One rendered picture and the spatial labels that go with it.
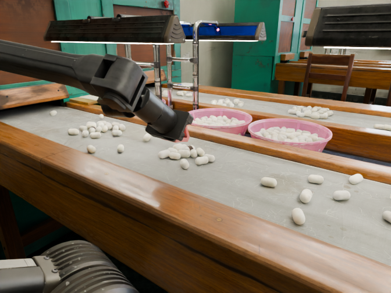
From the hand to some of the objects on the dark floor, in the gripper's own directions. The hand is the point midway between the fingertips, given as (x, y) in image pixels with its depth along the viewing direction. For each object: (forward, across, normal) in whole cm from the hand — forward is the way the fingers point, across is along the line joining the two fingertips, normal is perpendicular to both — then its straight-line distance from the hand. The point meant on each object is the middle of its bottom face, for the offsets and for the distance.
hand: (186, 138), depth 72 cm
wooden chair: (+232, -25, +83) cm, 248 cm away
